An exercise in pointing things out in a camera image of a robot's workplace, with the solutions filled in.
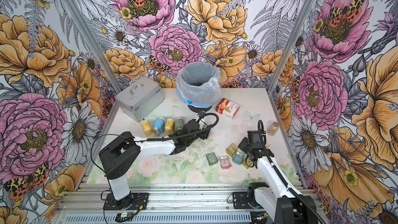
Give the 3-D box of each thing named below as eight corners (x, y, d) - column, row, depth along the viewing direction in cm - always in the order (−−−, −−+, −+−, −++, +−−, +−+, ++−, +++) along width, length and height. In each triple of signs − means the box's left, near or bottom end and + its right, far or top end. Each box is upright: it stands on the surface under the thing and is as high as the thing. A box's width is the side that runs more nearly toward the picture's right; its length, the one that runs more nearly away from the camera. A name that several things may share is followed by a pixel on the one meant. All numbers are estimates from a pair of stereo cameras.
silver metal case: (110, 105, 113) (99, 90, 102) (137, 85, 127) (130, 69, 116) (139, 124, 103) (131, 109, 91) (165, 100, 117) (161, 84, 105)
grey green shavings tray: (209, 166, 87) (209, 164, 86) (205, 156, 91) (205, 154, 89) (218, 162, 88) (218, 161, 87) (214, 152, 92) (214, 151, 90)
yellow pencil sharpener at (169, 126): (166, 135, 98) (164, 129, 92) (168, 125, 103) (166, 118, 97) (173, 135, 99) (171, 129, 92) (175, 125, 103) (173, 118, 97)
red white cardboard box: (214, 111, 112) (215, 107, 108) (222, 101, 118) (223, 97, 114) (231, 120, 107) (232, 116, 104) (239, 109, 113) (240, 105, 110)
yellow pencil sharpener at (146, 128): (147, 139, 97) (143, 132, 91) (143, 128, 101) (140, 122, 96) (154, 135, 98) (151, 129, 92) (150, 125, 103) (147, 119, 97)
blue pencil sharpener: (155, 136, 99) (152, 129, 93) (157, 124, 105) (155, 117, 99) (165, 136, 99) (162, 129, 93) (167, 124, 105) (164, 117, 99)
